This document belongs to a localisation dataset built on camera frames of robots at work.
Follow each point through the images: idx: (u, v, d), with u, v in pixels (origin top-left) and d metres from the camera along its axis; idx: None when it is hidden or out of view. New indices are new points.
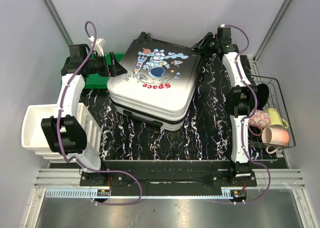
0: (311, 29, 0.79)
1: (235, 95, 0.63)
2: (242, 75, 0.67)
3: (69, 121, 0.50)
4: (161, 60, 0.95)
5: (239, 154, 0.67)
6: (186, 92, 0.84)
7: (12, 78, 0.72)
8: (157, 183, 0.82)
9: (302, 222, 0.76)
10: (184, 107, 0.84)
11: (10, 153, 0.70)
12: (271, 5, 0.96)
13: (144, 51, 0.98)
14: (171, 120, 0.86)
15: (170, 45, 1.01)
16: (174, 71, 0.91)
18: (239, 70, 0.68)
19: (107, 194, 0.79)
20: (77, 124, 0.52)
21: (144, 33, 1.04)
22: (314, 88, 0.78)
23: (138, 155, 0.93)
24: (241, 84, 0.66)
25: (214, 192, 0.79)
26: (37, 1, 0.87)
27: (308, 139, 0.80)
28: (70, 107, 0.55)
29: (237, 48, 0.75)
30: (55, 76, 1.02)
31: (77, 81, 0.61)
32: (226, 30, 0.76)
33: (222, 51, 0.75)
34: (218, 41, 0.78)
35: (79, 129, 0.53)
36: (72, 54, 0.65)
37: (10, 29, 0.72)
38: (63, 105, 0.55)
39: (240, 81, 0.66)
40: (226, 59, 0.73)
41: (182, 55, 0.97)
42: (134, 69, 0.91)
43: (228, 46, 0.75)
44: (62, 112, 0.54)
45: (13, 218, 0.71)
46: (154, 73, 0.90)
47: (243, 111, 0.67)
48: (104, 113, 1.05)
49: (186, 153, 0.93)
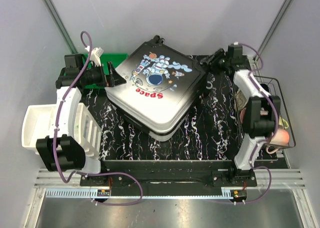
0: (312, 29, 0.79)
1: (255, 107, 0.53)
2: (258, 86, 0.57)
3: (66, 141, 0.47)
4: (164, 68, 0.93)
5: (243, 164, 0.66)
6: (177, 105, 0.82)
7: (12, 78, 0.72)
8: (157, 183, 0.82)
9: (302, 223, 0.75)
10: (172, 123, 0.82)
11: (10, 153, 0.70)
12: (271, 6, 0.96)
13: (150, 55, 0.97)
14: (160, 132, 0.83)
15: (179, 54, 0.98)
16: (172, 83, 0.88)
18: (255, 83, 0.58)
19: (107, 194, 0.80)
20: (74, 142, 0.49)
21: (158, 37, 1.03)
22: (314, 88, 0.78)
23: (138, 155, 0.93)
24: (260, 95, 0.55)
25: (214, 192, 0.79)
26: (37, 1, 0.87)
27: (308, 139, 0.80)
28: (67, 125, 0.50)
29: (250, 68, 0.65)
30: (55, 76, 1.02)
31: (73, 95, 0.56)
32: (238, 49, 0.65)
33: (232, 72, 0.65)
34: (228, 61, 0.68)
35: (76, 146, 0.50)
36: (67, 64, 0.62)
37: (10, 29, 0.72)
38: (58, 124, 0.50)
39: (258, 93, 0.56)
40: (235, 74, 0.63)
41: (186, 67, 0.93)
42: (133, 71, 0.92)
43: (239, 65, 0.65)
44: (58, 133, 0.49)
45: (13, 218, 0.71)
46: (151, 80, 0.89)
47: (266, 131, 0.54)
48: (104, 113, 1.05)
49: (186, 154, 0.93)
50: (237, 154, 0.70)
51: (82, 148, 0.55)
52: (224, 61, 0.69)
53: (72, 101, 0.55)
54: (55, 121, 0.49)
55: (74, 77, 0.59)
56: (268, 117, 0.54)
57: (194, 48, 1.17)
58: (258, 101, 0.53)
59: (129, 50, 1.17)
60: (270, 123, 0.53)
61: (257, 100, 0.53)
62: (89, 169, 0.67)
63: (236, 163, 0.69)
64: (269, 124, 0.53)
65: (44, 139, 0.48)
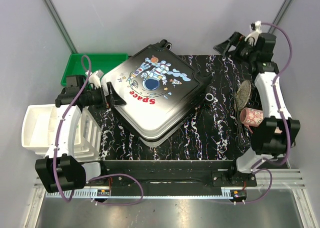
0: (312, 29, 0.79)
1: (269, 129, 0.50)
2: (280, 104, 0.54)
3: (66, 161, 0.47)
4: (162, 74, 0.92)
5: (245, 170, 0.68)
6: (167, 112, 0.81)
7: (12, 78, 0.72)
8: (157, 183, 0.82)
9: (302, 222, 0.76)
10: (159, 131, 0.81)
11: (10, 153, 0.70)
12: (271, 6, 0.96)
13: (151, 59, 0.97)
14: (151, 138, 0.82)
15: (181, 62, 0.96)
16: (167, 89, 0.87)
18: (278, 96, 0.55)
19: (107, 194, 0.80)
20: (74, 161, 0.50)
21: (165, 41, 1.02)
22: (314, 88, 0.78)
23: (138, 155, 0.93)
24: (278, 116, 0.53)
25: (214, 192, 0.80)
26: (37, 1, 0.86)
27: (308, 140, 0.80)
28: (66, 144, 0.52)
29: (276, 68, 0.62)
30: (55, 76, 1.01)
31: (73, 112, 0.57)
32: (270, 43, 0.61)
33: (256, 70, 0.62)
34: (255, 54, 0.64)
35: (77, 165, 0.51)
36: (68, 85, 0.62)
37: (10, 29, 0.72)
38: (58, 143, 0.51)
39: (276, 111, 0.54)
40: (261, 80, 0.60)
41: (185, 76, 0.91)
42: (132, 73, 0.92)
43: (265, 65, 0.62)
44: (58, 152, 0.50)
45: (13, 218, 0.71)
46: (148, 84, 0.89)
47: (275, 151, 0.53)
48: (104, 113, 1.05)
49: (186, 154, 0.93)
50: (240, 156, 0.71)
51: (83, 167, 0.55)
52: (251, 53, 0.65)
53: (72, 119, 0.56)
54: (55, 141, 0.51)
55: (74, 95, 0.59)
56: (281, 137, 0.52)
57: (194, 48, 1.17)
58: (274, 124, 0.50)
59: (129, 49, 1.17)
60: (280, 145, 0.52)
61: (274, 122, 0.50)
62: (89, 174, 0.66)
63: (238, 165, 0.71)
64: (279, 144, 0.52)
65: (44, 159, 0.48)
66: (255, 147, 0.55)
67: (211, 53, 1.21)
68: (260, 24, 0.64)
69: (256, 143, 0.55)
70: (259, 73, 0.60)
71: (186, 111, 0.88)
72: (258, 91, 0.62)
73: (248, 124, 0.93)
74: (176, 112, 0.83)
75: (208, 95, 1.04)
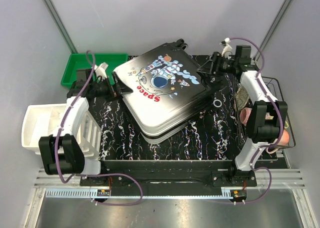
0: (312, 29, 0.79)
1: (260, 110, 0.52)
2: (265, 90, 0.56)
3: (67, 140, 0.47)
4: (172, 74, 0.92)
5: (244, 165, 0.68)
6: (171, 112, 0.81)
7: (12, 78, 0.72)
8: (157, 183, 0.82)
9: (302, 223, 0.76)
10: (159, 128, 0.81)
11: (10, 153, 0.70)
12: (271, 6, 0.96)
13: (165, 57, 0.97)
14: (153, 135, 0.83)
15: (194, 64, 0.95)
16: (174, 89, 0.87)
18: (262, 85, 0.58)
19: (107, 194, 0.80)
20: (76, 143, 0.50)
21: (182, 41, 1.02)
22: (314, 88, 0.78)
23: (138, 155, 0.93)
24: (267, 100, 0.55)
25: (214, 192, 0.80)
26: (37, 1, 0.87)
27: (308, 140, 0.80)
28: (71, 127, 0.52)
29: (257, 68, 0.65)
30: (55, 76, 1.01)
31: (81, 103, 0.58)
32: (247, 49, 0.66)
33: (240, 71, 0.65)
34: (237, 60, 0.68)
35: (77, 148, 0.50)
36: (78, 79, 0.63)
37: (10, 29, 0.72)
38: (63, 125, 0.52)
39: (264, 96, 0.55)
40: (245, 76, 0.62)
41: (194, 79, 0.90)
42: (142, 68, 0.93)
43: (247, 65, 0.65)
44: (62, 132, 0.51)
45: (13, 218, 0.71)
46: (156, 82, 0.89)
47: (271, 136, 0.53)
48: (104, 113, 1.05)
49: (186, 154, 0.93)
50: (237, 155, 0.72)
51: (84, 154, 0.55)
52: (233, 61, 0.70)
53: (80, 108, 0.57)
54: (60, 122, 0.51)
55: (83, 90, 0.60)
56: (273, 121, 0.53)
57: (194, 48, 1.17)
58: (263, 105, 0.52)
59: (129, 49, 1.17)
60: (274, 128, 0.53)
61: (263, 104, 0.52)
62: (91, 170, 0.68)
63: (237, 163, 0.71)
64: (273, 128, 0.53)
65: (47, 136, 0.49)
66: (250, 134, 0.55)
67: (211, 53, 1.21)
68: (229, 40, 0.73)
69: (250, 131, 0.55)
70: (243, 72, 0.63)
71: (189, 114, 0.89)
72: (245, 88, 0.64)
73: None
74: (179, 112, 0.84)
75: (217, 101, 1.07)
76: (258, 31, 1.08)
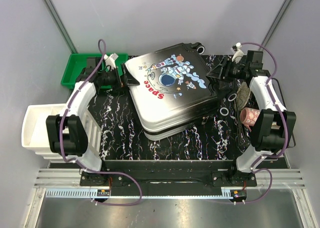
0: (312, 29, 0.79)
1: (266, 120, 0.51)
2: (274, 99, 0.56)
3: (73, 121, 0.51)
4: (181, 74, 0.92)
5: (245, 168, 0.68)
6: (171, 112, 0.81)
7: (12, 78, 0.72)
8: (157, 183, 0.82)
9: (302, 223, 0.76)
10: (159, 125, 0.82)
11: (10, 153, 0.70)
12: (271, 6, 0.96)
13: (177, 57, 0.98)
14: (152, 130, 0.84)
15: (204, 67, 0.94)
16: (179, 90, 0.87)
18: (271, 93, 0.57)
19: (107, 194, 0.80)
20: (80, 125, 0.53)
21: (199, 43, 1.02)
22: (314, 88, 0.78)
23: (138, 155, 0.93)
24: (274, 109, 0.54)
25: (214, 192, 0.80)
26: (37, 1, 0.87)
27: (308, 140, 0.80)
28: (77, 109, 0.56)
29: (268, 73, 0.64)
30: (55, 76, 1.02)
31: (88, 88, 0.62)
32: (259, 53, 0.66)
33: (250, 75, 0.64)
34: (247, 65, 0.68)
35: (81, 130, 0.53)
36: (88, 65, 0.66)
37: (10, 29, 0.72)
38: (70, 106, 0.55)
39: (272, 105, 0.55)
40: (255, 82, 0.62)
41: (202, 82, 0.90)
42: (153, 64, 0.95)
43: (258, 70, 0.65)
44: (68, 112, 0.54)
45: (13, 218, 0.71)
46: (163, 79, 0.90)
47: (275, 146, 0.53)
48: (104, 113, 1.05)
49: (186, 154, 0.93)
50: (239, 155, 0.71)
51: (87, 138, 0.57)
52: (244, 66, 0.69)
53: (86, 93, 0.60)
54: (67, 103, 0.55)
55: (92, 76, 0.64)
56: (279, 132, 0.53)
57: None
58: (270, 115, 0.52)
59: (129, 49, 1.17)
60: (279, 139, 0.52)
61: (270, 113, 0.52)
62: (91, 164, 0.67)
63: (238, 164, 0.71)
64: (277, 139, 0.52)
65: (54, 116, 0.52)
66: (253, 142, 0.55)
67: (211, 53, 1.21)
68: (240, 44, 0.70)
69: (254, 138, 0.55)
70: (253, 77, 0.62)
71: (189, 117, 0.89)
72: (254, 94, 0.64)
73: (248, 123, 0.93)
74: (179, 114, 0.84)
75: (223, 108, 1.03)
76: (258, 31, 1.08)
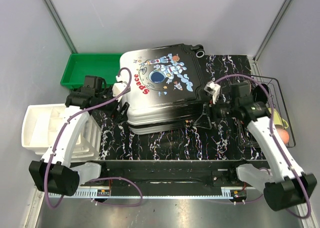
0: (312, 30, 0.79)
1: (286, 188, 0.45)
2: (289, 161, 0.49)
3: (58, 170, 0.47)
4: (172, 73, 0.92)
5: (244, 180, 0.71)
6: (150, 109, 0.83)
7: (11, 79, 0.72)
8: (157, 183, 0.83)
9: (302, 223, 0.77)
10: (138, 118, 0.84)
11: (10, 153, 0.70)
12: (271, 6, 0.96)
13: (173, 57, 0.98)
14: (131, 123, 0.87)
15: (199, 71, 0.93)
16: (165, 88, 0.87)
18: (283, 151, 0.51)
19: (107, 194, 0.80)
20: (67, 172, 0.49)
21: (199, 47, 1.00)
22: (314, 89, 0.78)
23: (138, 155, 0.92)
24: (291, 174, 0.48)
25: (214, 192, 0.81)
26: (37, 1, 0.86)
27: (308, 141, 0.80)
28: (64, 151, 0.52)
29: (266, 109, 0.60)
30: (54, 76, 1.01)
31: (80, 118, 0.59)
32: (244, 87, 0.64)
33: (246, 114, 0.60)
34: (237, 102, 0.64)
35: (70, 174, 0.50)
36: (85, 85, 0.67)
37: (10, 29, 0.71)
38: (56, 149, 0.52)
39: (288, 169, 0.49)
40: (257, 130, 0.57)
41: (190, 86, 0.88)
42: (148, 60, 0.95)
43: (254, 107, 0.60)
44: (53, 158, 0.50)
45: (13, 219, 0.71)
46: (153, 76, 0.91)
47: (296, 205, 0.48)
48: (104, 113, 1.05)
49: (186, 153, 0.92)
50: (243, 166, 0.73)
51: (77, 175, 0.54)
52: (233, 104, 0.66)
53: (77, 123, 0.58)
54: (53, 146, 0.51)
55: (86, 97, 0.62)
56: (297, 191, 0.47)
57: None
58: (291, 184, 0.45)
59: (129, 49, 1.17)
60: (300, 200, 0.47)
61: (290, 183, 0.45)
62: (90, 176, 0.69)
63: (239, 174, 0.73)
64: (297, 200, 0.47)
65: (38, 163, 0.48)
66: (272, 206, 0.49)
67: (211, 53, 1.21)
68: (214, 85, 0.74)
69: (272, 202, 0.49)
70: (252, 122, 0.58)
71: (172, 117, 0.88)
72: (256, 141, 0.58)
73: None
74: (159, 112, 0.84)
75: None
76: (257, 32, 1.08)
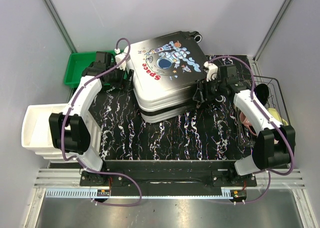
0: (311, 30, 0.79)
1: (268, 141, 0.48)
2: (268, 116, 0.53)
3: (76, 120, 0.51)
4: (178, 58, 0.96)
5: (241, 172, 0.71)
6: (166, 93, 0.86)
7: (12, 79, 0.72)
8: (157, 183, 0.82)
9: (302, 222, 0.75)
10: (156, 102, 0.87)
11: (11, 153, 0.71)
12: (271, 6, 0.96)
13: (175, 44, 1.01)
14: (149, 110, 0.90)
15: (201, 53, 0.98)
16: (175, 72, 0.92)
18: (261, 108, 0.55)
19: (107, 194, 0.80)
20: (83, 125, 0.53)
21: (196, 32, 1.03)
22: (314, 88, 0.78)
23: (138, 155, 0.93)
24: (271, 127, 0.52)
25: (214, 192, 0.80)
26: (38, 1, 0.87)
27: (308, 139, 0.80)
28: (81, 107, 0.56)
29: (248, 85, 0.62)
30: (55, 76, 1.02)
31: (94, 84, 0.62)
32: (231, 68, 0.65)
33: (231, 91, 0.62)
34: (224, 81, 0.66)
35: (84, 129, 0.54)
36: (96, 60, 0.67)
37: (10, 29, 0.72)
38: (74, 104, 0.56)
39: (268, 123, 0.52)
40: (239, 98, 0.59)
41: (197, 67, 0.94)
42: (152, 49, 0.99)
43: (238, 85, 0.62)
44: (71, 111, 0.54)
45: (13, 218, 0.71)
46: (161, 63, 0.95)
47: (283, 162, 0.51)
48: (104, 113, 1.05)
49: (186, 154, 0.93)
50: (239, 160, 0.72)
51: (89, 136, 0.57)
52: (221, 83, 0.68)
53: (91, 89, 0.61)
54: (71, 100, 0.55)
55: (99, 72, 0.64)
56: (282, 148, 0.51)
57: None
58: (271, 135, 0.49)
59: None
60: (284, 155, 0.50)
61: (270, 133, 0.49)
62: (91, 164, 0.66)
63: (238, 169, 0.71)
64: (283, 156, 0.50)
65: (57, 114, 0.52)
66: (260, 166, 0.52)
67: (211, 53, 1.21)
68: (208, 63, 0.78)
69: (259, 161, 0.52)
70: (235, 93, 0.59)
71: (184, 97, 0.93)
72: (241, 110, 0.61)
73: (248, 124, 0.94)
74: (174, 95, 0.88)
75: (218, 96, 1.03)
76: (257, 32, 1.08)
